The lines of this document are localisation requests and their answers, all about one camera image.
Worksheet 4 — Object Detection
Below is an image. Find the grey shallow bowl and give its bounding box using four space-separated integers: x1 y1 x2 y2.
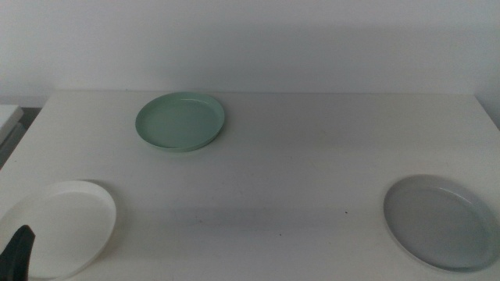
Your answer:
382 174 500 273

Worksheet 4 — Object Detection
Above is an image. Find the white shallow bowl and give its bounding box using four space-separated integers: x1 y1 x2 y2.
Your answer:
0 180 118 281

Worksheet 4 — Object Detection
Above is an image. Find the pale green shallow bowl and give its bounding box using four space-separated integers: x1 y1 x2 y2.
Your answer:
134 91 226 153

